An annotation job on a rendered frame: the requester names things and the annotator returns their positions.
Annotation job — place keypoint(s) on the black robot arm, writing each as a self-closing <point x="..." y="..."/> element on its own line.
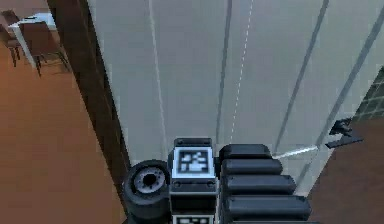
<point x="253" y="186"/>

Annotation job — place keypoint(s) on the white table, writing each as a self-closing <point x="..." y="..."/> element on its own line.
<point x="31" y="23"/>

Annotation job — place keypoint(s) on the white room door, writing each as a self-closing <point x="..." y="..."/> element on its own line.
<point x="206" y="83"/>

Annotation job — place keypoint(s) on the brown wooden chair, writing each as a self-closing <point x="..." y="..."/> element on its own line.
<point x="41" y="41"/>
<point x="10" y="33"/>

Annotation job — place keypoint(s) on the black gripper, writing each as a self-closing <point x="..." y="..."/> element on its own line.
<point x="146" y="190"/>

